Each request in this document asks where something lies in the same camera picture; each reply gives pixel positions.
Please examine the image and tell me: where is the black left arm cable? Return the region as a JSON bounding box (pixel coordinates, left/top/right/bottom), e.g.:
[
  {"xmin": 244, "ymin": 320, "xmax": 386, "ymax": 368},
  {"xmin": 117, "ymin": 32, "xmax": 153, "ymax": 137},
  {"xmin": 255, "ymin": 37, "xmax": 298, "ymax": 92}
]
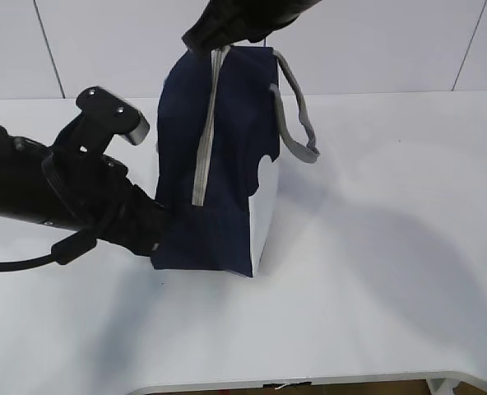
[{"xmin": 0, "ymin": 230, "xmax": 99, "ymax": 273}]

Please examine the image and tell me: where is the navy blue lunch bag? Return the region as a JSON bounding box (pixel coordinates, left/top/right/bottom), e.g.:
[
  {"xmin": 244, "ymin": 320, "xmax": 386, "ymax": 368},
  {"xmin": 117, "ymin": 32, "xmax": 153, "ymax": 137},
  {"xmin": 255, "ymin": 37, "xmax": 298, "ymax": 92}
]
[{"xmin": 151, "ymin": 46, "xmax": 319, "ymax": 277}]

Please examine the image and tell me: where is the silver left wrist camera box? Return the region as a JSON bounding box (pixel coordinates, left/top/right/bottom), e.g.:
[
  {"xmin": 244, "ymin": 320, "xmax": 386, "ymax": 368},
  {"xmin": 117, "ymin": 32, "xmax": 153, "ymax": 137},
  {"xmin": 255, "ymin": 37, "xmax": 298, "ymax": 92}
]
[{"xmin": 51, "ymin": 86, "xmax": 150, "ymax": 156}]

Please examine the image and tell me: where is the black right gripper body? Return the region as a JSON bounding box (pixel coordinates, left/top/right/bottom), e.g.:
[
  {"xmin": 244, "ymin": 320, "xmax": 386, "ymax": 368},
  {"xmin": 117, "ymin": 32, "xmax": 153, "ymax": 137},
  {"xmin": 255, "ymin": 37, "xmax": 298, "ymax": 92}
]
[{"xmin": 182, "ymin": 0, "xmax": 319, "ymax": 53}]

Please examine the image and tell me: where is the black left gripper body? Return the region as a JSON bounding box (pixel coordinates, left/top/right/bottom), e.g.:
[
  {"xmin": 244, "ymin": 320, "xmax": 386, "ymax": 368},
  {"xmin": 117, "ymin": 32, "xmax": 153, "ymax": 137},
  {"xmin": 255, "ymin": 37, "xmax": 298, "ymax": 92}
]
[{"xmin": 41, "ymin": 149, "xmax": 172, "ymax": 257}]

